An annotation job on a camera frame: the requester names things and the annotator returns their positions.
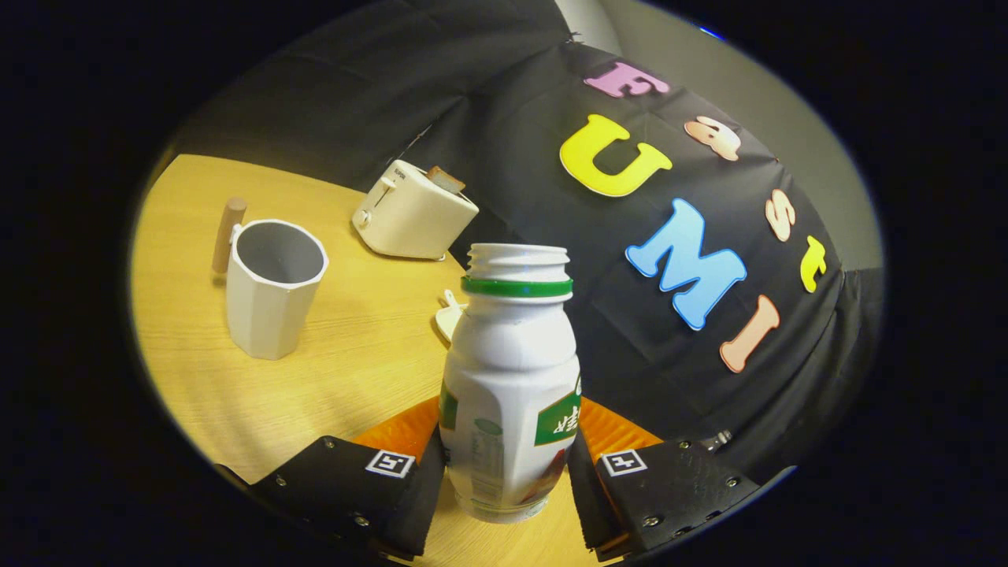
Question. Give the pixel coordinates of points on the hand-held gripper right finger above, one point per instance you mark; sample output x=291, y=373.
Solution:
x=587, y=504

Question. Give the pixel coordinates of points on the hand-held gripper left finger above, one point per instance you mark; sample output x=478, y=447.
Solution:
x=421, y=504

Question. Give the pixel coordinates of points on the white juice bottle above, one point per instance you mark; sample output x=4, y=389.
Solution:
x=512, y=362

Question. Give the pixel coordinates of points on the wooden table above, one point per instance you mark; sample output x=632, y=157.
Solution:
x=362, y=354

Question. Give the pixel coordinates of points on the sectioned dish with beans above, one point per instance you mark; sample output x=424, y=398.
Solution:
x=449, y=319

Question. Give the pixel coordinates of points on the cream toaster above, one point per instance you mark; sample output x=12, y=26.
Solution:
x=409, y=220

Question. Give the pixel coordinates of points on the toast slice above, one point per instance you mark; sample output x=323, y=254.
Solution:
x=446, y=181

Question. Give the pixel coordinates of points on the black backdrop cloth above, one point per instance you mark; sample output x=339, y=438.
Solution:
x=504, y=102

